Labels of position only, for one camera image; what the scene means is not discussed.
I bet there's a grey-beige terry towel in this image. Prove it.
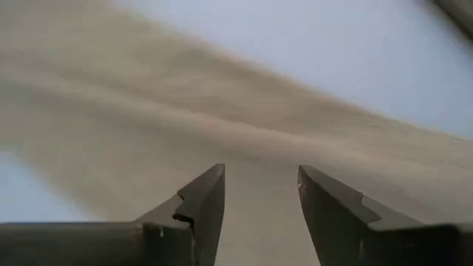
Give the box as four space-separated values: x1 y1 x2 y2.
0 0 473 266

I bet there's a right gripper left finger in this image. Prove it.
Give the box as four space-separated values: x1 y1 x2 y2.
135 163 226 266

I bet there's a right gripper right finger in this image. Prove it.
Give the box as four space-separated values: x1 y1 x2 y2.
297 164 459 266

